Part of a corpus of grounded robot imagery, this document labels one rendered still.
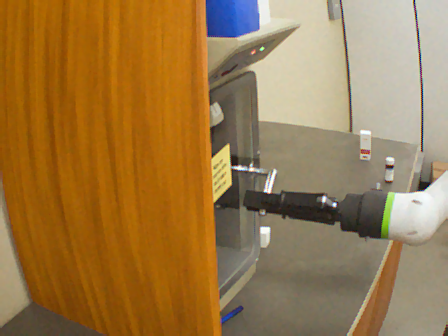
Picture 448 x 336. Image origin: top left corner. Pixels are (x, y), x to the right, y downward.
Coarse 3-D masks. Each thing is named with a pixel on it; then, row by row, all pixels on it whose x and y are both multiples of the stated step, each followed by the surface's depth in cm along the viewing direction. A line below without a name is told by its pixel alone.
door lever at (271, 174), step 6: (252, 168) 123; (252, 174) 123; (258, 174) 122; (264, 174) 121; (270, 174) 121; (276, 174) 120; (270, 180) 120; (264, 186) 120; (270, 186) 120; (270, 192) 120; (258, 210) 119; (264, 210) 118; (264, 216) 119
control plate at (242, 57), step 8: (256, 48) 99; (264, 48) 106; (240, 56) 95; (248, 56) 101; (256, 56) 108; (224, 64) 92; (232, 64) 97; (248, 64) 109; (216, 72) 93; (232, 72) 104; (208, 80) 94; (216, 80) 100
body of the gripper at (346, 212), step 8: (352, 192) 112; (336, 200) 111; (344, 200) 110; (352, 200) 110; (360, 200) 110; (328, 208) 111; (336, 208) 110; (344, 208) 110; (352, 208) 109; (336, 216) 113; (344, 216) 109; (352, 216) 109; (344, 224) 110; (352, 224) 109
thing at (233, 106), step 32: (224, 96) 108; (256, 96) 121; (224, 128) 110; (256, 128) 123; (256, 160) 125; (224, 192) 113; (224, 224) 115; (256, 224) 129; (224, 256) 116; (256, 256) 132; (224, 288) 119
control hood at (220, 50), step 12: (276, 24) 103; (288, 24) 106; (300, 24) 112; (240, 36) 88; (252, 36) 90; (264, 36) 95; (276, 36) 103; (288, 36) 114; (216, 48) 87; (228, 48) 86; (240, 48) 89; (216, 60) 88; (228, 60) 91
